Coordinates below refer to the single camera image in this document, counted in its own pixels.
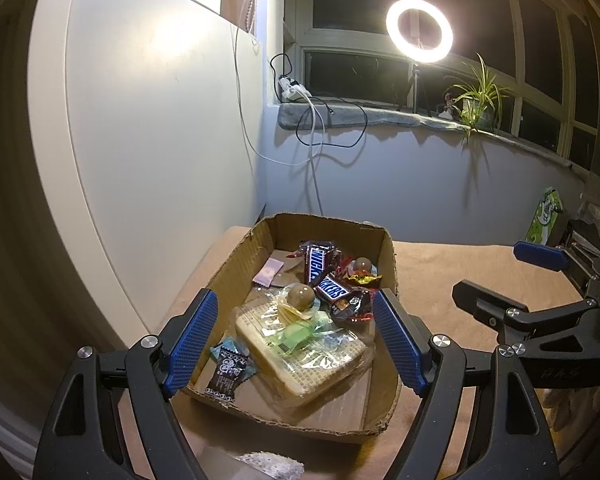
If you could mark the teal candy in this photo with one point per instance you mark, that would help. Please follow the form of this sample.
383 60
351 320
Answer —
324 321

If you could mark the pink candy wrapper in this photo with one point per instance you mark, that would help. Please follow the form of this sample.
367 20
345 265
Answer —
270 272

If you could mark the green paper bag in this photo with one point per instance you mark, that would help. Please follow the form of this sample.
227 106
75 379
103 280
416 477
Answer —
542 220

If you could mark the green candy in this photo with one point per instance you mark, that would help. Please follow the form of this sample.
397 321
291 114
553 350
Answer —
297 332

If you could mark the red yellow candy wrapper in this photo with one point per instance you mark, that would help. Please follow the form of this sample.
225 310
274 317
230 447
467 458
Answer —
362 281

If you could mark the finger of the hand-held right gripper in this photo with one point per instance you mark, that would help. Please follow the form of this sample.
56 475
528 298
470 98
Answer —
485 302
540 255

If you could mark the brown ball candy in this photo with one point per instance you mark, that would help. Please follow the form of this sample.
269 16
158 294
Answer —
300 296
362 265

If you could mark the clear cracker package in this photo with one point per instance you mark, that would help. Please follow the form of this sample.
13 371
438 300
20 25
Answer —
305 370

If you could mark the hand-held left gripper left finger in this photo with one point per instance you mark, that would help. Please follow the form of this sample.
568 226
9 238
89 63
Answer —
192 340

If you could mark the potted spider plant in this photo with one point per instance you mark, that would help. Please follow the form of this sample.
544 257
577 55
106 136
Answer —
477 100

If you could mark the grey window sill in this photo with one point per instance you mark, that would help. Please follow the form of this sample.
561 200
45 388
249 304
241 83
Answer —
380 117

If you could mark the black snack packet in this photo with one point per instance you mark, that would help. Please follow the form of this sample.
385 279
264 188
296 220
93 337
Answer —
227 370

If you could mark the black light tripod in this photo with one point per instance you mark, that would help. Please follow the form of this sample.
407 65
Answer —
412 85

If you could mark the white power strip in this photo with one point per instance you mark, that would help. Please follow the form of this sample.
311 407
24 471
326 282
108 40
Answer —
292 91

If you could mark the small figurine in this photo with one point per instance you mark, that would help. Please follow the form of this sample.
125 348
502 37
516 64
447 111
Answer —
448 105

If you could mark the person's right forearm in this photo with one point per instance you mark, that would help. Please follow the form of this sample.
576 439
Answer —
565 405

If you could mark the brown cardboard box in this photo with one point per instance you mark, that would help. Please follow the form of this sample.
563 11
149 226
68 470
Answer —
240 260

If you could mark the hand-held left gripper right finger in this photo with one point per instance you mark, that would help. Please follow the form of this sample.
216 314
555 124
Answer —
397 340

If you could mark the brown chocolate bar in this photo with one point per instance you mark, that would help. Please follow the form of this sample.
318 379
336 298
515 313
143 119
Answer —
337 292
315 262

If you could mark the white fluffy cloth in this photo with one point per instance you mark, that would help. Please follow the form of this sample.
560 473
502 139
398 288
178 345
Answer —
270 462

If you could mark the white window frame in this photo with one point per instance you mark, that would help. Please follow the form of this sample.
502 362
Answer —
360 40

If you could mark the white cabinet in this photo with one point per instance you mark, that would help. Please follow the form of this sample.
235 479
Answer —
155 135

